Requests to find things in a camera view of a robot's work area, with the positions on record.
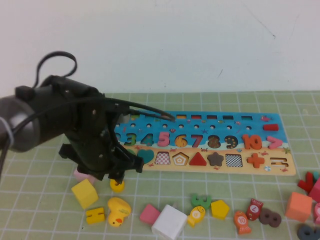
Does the red triangle shape piece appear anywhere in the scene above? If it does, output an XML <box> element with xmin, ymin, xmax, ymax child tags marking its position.
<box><xmin>188</xmin><ymin>151</ymin><xmax>208</xmax><ymax>166</ymax></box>

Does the magenta wooden cube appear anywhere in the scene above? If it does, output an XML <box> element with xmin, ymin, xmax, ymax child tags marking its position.
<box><xmin>307</xmin><ymin>176</ymin><xmax>320</xmax><ymax>204</ymax></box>

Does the orange plus sign piece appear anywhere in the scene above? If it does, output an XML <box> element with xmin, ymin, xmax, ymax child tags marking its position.
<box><xmin>246</xmin><ymin>152</ymin><xmax>265</xmax><ymax>169</ymax></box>

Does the yellow number six piece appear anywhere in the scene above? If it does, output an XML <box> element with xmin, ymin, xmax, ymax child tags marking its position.
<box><xmin>109</xmin><ymin>178</ymin><xmax>125</xmax><ymax>193</ymax></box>

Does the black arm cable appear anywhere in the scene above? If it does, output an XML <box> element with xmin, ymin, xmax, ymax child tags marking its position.
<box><xmin>0</xmin><ymin>51</ymin><xmax>176</xmax><ymax>183</ymax></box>

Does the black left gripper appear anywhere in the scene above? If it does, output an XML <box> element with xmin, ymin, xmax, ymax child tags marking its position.
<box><xmin>14</xmin><ymin>74</ymin><xmax>145</xmax><ymax>185</ymax></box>

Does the green number three piece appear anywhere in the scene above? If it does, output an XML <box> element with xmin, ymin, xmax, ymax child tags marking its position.
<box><xmin>191</xmin><ymin>192</ymin><xmax>212</xmax><ymax>210</ymax></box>

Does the yellow pentagon shape piece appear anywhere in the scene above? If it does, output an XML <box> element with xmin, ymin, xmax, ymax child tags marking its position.
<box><xmin>210</xmin><ymin>199</ymin><xmax>230</xmax><ymax>220</ymax></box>

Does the brown star shape piece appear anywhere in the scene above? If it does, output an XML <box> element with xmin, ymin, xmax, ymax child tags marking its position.
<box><xmin>206</xmin><ymin>151</ymin><xmax>225</xmax><ymax>167</ymax></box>

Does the teal heart shape piece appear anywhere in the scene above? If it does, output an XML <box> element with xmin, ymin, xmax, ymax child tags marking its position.
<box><xmin>136</xmin><ymin>149</ymin><xmax>155</xmax><ymax>164</ymax></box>

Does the red fish piece seven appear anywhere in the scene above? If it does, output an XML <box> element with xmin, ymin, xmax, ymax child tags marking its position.
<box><xmin>245</xmin><ymin>198</ymin><xmax>264</xmax><ymax>221</ymax></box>

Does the orange fish piece ten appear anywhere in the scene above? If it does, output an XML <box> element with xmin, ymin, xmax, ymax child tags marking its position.
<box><xmin>233</xmin><ymin>210</ymin><xmax>252</xmax><ymax>235</ymax></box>

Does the pink quadrilateral shape piece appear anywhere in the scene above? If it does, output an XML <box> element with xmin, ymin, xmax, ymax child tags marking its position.
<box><xmin>139</xmin><ymin>203</ymin><xmax>161</xmax><ymax>225</ymax></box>

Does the yellow fish piece six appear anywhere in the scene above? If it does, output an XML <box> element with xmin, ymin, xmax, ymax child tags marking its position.
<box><xmin>186</xmin><ymin>205</ymin><xmax>206</xmax><ymax>228</ymax></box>

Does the yellow rubber duck toy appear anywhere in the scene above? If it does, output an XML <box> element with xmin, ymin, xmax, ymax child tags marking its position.
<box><xmin>107</xmin><ymin>196</ymin><xmax>132</xmax><ymax>228</ymax></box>

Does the brown number eight piece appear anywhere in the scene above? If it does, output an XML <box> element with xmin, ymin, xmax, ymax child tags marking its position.
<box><xmin>258</xmin><ymin>207</ymin><xmax>282</xmax><ymax>228</ymax></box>

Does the green checked tablecloth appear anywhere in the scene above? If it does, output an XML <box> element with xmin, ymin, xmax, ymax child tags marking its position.
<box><xmin>0</xmin><ymin>91</ymin><xmax>320</xmax><ymax>240</ymax></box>

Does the orange wooden cube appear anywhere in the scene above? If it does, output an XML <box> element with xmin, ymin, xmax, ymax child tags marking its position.
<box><xmin>284</xmin><ymin>191</ymin><xmax>313</xmax><ymax>223</ymax></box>

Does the pink greater-than sign piece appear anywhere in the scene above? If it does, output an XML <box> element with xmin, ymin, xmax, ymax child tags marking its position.
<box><xmin>265</xmin><ymin>135</ymin><xmax>283</xmax><ymax>150</ymax></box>

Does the pink number five piece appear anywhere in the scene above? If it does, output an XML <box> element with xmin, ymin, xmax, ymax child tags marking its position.
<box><xmin>157</xmin><ymin>131</ymin><xmax>171</xmax><ymax>148</ymax></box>

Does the yellow wooden cube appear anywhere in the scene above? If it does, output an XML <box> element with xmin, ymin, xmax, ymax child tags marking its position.
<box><xmin>71</xmin><ymin>178</ymin><xmax>99</xmax><ymax>210</ymax></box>

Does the orange number ten piece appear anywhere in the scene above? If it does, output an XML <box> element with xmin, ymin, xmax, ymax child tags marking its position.
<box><xmin>241</xmin><ymin>134</ymin><xmax>263</xmax><ymax>150</ymax></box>

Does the dark grey number nine piece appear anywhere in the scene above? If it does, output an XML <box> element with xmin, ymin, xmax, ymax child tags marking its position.
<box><xmin>296</xmin><ymin>224</ymin><xmax>320</xmax><ymax>240</ymax></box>

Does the yellow equals sign piece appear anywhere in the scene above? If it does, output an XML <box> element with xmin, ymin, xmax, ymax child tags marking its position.
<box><xmin>85</xmin><ymin>206</ymin><xmax>106</xmax><ymax>224</ymax></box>

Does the red less-than sign piece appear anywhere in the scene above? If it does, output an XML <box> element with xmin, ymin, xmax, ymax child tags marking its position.
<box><xmin>297</xmin><ymin>171</ymin><xmax>316</xmax><ymax>193</ymax></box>

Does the light pink wooden cube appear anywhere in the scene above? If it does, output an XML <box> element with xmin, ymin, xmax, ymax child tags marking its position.
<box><xmin>73</xmin><ymin>169</ymin><xmax>97</xmax><ymax>186</ymax></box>

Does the blue wooden number puzzle board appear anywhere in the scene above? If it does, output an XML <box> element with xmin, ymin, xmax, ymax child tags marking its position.
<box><xmin>113</xmin><ymin>109</ymin><xmax>297</xmax><ymax>177</ymax></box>

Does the white wooden cube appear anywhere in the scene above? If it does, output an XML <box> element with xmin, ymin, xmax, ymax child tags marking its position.
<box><xmin>151</xmin><ymin>204</ymin><xmax>188</xmax><ymax>240</ymax></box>

